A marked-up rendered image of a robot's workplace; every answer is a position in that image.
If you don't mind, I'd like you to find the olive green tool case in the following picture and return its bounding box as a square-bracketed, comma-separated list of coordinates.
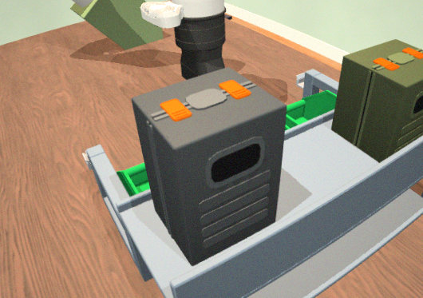
[331, 39, 423, 163]

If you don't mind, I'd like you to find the dark grey case with orange latches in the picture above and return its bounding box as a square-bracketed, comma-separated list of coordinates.
[131, 67, 287, 266]

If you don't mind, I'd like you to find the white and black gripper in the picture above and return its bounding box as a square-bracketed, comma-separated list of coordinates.
[140, 0, 227, 80]

